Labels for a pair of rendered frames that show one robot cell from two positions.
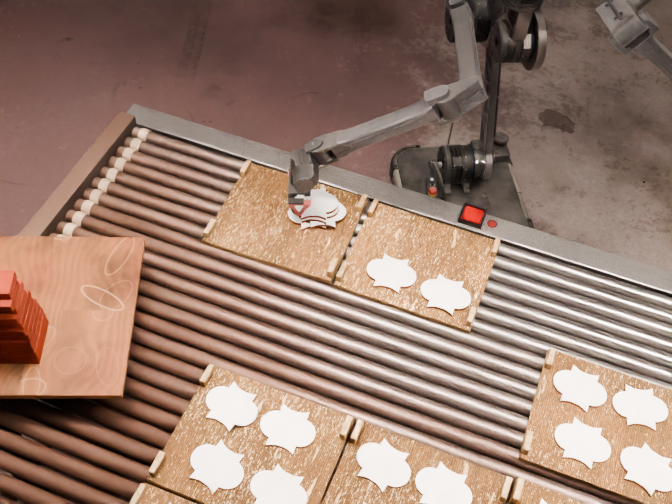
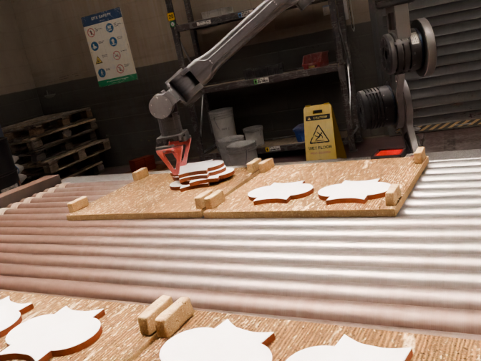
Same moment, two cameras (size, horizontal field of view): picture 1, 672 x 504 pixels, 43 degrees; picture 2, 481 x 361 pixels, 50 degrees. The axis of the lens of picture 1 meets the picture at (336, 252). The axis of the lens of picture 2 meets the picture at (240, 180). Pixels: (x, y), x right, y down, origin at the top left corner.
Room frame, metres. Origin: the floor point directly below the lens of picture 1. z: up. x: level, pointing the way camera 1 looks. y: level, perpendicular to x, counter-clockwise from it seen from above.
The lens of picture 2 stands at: (0.43, -0.34, 1.26)
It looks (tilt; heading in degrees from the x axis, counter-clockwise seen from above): 14 degrees down; 13
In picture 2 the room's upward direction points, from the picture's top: 11 degrees counter-clockwise
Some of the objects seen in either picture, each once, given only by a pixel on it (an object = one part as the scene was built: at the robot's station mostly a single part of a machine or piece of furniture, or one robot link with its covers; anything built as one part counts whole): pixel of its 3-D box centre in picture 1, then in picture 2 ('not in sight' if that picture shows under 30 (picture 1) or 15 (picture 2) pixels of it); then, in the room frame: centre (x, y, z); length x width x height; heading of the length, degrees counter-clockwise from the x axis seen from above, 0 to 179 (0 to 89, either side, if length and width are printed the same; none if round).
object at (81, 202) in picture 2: (209, 228); (78, 204); (1.61, 0.38, 0.95); 0.06 x 0.02 x 0.03; 164
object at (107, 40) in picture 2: not in sight; (109, 48); (6.87, 2.55, 1.55); 0.61 x 0.02 x 0.91; 80
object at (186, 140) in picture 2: not in sight; (179, 150); (1.75, 0.13, 1.02); 0.07 x 0.07 x 0.09; 6
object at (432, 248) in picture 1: (419, 264); (320, 185); (1.56, -0.25, 0.93); 0.41 x 0.35 x 0.02; 72
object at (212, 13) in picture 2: not in sight; (217, 14); (6.30, 0.94, 1.64); 0.32 x 0.22 x 0.10; 80
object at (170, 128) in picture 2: (299, 176); (170, 127); (1.72, 0.12, 1.09); 0.10 x 0.07 x 0.07; 6
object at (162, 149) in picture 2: (299, 201); (173, 155); (1.68, 0.12, 1.02); 0.07 x 0.07 x 0.09; 6
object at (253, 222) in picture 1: (287, 220); (169, 192); (1.69, 0.16, 0.93); 0.41 x 0.35 x 0.02; 74
